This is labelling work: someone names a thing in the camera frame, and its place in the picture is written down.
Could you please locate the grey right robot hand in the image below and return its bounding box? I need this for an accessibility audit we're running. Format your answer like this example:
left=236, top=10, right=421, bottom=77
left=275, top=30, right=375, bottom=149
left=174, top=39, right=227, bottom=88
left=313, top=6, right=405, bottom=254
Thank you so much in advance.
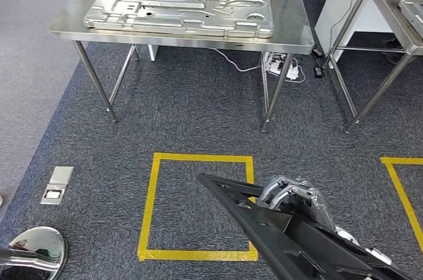
left=258, top=175, right=360, bottom=248

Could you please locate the black plastic panel with cutouts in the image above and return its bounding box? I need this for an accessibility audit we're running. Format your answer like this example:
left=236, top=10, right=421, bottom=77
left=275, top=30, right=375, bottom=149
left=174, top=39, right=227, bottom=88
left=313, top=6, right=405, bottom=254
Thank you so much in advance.
left=197, top=172, right=413, bottom=280

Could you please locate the yellow floor tape square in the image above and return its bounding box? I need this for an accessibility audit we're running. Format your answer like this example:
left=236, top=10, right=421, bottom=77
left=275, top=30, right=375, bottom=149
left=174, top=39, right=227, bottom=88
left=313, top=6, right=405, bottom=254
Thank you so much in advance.
left=137, top=152, right=258, bottom=263
left=380, top=156, right=423, bottom=255

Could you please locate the white power strip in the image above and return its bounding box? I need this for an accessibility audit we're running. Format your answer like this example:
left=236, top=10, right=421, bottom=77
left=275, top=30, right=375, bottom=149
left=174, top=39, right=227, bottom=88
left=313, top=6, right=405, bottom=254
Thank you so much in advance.
left=269, top=52, right=300, bottom=80

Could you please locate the white cabinet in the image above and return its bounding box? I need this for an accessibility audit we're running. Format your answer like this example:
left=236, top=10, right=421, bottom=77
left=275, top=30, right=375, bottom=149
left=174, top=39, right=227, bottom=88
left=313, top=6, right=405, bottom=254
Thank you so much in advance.
left=314, top=0, right=397, bottom=62

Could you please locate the large stamped metal panel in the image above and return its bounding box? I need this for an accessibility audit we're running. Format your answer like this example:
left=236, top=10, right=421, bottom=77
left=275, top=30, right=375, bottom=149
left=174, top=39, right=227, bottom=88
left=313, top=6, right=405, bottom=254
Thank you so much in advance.
left=83, top=0, right=274, bottom=39

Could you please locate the plain metal floor plate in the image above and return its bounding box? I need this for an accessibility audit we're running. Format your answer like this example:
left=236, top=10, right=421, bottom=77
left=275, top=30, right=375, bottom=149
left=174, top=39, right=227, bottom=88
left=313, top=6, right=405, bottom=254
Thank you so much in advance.
left=49, top=166, right=74, bottom=186

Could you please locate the metal floor socket plate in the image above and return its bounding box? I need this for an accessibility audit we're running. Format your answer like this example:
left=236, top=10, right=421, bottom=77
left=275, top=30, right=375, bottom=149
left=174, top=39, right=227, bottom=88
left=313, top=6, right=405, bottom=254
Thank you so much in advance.
left=40, top=184, right=68, bottom=205

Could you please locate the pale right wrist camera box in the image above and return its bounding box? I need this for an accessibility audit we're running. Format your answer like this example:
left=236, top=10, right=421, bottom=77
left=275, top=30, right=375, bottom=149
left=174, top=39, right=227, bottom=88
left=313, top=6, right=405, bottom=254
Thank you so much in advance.
left=365, top=247, right=393, bottom=267

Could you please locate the white power cable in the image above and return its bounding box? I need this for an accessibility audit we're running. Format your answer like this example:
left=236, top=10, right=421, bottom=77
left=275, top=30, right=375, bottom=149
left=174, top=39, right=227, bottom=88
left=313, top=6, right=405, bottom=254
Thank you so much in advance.
left=211, top=48, right=306, bottom=84

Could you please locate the chrome stanchion post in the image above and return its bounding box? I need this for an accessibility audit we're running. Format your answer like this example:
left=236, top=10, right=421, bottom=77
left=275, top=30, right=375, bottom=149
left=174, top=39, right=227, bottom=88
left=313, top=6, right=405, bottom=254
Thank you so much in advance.
left=0, top=227, right=68, bottom=280

